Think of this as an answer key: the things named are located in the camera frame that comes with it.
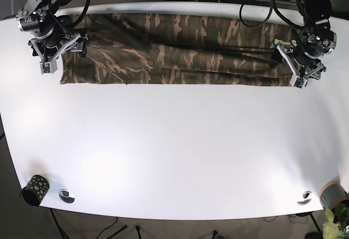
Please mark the left silver table grommet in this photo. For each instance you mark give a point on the left silver table grommet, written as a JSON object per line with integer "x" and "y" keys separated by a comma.
{"x": 66, "y": 196}

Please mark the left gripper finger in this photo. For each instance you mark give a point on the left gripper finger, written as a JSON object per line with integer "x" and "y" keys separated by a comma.
{"x": 276, "y": 58}

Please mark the grey flower pot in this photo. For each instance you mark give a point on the grey flower pot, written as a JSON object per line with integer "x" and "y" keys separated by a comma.
{"x": 332, "y": 194}

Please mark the right silver table grommet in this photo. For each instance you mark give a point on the right silver table grommet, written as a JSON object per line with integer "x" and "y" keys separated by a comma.
{"x": 305, "y": 198}

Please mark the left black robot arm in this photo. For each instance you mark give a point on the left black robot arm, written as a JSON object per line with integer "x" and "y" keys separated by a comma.
{"x": 308, "y": 43}

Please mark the silver table grommet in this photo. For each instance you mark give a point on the silver table grommet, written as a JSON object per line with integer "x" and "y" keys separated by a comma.
{"x": 66, "y": 196}
{"x": 305, "y": 198}

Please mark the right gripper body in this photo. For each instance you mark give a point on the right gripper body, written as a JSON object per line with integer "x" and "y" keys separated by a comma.
{"x": 49, "y": 49}

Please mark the camouflage pattern T-shirt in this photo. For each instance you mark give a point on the camouflage pattern T-shirt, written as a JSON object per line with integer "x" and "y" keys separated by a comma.
{"x": 155, "y": 48}

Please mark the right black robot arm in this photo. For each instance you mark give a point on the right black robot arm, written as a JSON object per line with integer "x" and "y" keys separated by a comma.
{"x": 38, "y": 17}

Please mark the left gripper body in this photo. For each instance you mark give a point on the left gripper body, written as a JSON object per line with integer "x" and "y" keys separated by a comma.
{"x": 303, "y": 68}

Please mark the black gold-dotted cup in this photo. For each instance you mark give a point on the black gold-dotted cup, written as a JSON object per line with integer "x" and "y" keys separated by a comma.
{"x": 35, "y": 190}

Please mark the green potted plant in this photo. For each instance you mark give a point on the green potted plant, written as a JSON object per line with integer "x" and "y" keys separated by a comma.
{"x": 336, "y": 224}

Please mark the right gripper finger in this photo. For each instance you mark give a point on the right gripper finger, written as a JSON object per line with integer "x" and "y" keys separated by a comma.
{"x": 80, "y": 46}

